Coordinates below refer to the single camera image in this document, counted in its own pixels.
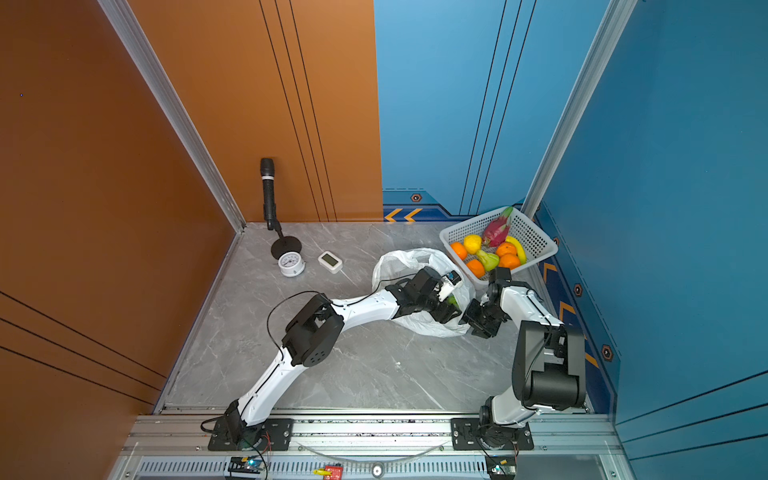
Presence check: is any green pear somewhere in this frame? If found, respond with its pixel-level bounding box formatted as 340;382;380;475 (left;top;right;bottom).
475;250;500;272

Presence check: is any orange fruit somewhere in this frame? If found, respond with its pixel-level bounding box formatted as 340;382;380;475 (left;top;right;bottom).
495;242;518;257
498;253;522;270
451;242;469;261

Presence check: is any white plastic bag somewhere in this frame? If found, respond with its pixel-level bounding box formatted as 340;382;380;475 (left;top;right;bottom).
372;248;475;338

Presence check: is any red dragon fruit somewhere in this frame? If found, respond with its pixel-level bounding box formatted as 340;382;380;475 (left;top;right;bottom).
482;206;515;248

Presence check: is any yellow apple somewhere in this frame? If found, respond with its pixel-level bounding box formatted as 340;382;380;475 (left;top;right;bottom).
463;235;483;255

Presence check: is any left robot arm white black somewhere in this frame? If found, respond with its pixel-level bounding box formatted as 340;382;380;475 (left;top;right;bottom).
223;267;463;447

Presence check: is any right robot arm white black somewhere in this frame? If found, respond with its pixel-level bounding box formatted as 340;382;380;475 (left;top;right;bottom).
461;267;587;450

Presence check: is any yellow banana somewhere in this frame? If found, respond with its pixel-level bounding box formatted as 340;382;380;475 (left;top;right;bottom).
506;236;527;264

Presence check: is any white plastic basket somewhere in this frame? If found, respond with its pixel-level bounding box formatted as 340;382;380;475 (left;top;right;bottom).
439;207;558;290

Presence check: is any small white digital timer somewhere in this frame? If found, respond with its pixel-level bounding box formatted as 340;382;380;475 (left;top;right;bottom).
318;251;343;274

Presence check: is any round white gauge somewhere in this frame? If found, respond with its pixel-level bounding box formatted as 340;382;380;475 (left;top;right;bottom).
278;251;306;278

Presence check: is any black microphone on stand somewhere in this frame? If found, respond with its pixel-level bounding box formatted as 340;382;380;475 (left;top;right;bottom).
260;158;302;260

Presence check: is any circuit board right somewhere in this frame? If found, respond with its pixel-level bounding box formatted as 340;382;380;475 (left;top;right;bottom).
486;459;517;480

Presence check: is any green circuit board left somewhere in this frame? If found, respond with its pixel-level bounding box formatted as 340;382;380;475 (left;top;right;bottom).
227;456;268;480

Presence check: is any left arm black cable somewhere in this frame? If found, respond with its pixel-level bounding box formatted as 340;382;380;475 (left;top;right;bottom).
265;272;415;361

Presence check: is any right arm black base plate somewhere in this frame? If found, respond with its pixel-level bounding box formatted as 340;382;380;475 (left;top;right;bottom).
450;418;535;452

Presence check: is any red emergency switch box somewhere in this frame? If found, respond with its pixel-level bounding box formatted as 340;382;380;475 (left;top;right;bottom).
313;464;344;480

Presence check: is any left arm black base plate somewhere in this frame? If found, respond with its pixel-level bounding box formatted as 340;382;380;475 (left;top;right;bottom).
204;416;294;453

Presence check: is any aluminium front rail frame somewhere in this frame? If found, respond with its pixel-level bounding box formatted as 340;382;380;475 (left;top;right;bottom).
110;409;633;479

